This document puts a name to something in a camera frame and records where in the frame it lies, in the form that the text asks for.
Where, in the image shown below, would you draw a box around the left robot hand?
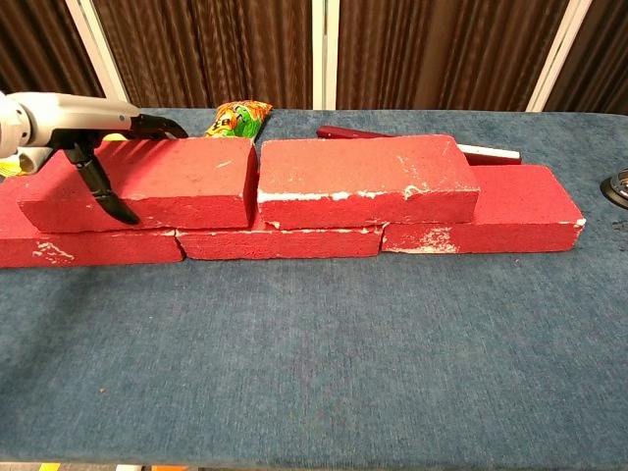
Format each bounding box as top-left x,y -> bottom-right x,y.
19,91 -> 190,227

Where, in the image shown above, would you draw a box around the red foam brick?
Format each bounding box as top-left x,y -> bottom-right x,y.
17,136 -> 260,235
381,164 -> 588,255
175,215 -> 385,261
0,176 -> 186,270

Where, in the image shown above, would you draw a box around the red brick with chipped white edge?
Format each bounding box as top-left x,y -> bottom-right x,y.
257,134 -> 482,231

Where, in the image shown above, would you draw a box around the white snack packet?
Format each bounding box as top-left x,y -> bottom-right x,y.
0,145 -> 54,179

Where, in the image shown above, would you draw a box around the brown pleated screen panel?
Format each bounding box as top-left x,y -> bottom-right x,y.
527,0 -> 628,117
313,0 -> 604,113
0,0 -> 124,102
66,0 -> 340,112

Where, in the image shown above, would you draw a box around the orange green snack bag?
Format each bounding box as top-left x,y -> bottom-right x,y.
203,100 -> 274,144

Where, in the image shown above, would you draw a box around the blue table cloth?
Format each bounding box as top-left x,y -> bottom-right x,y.
0,107 -> 628,467

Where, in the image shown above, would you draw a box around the dark red white long box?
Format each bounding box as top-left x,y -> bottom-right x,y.
316,125 -> 522,167

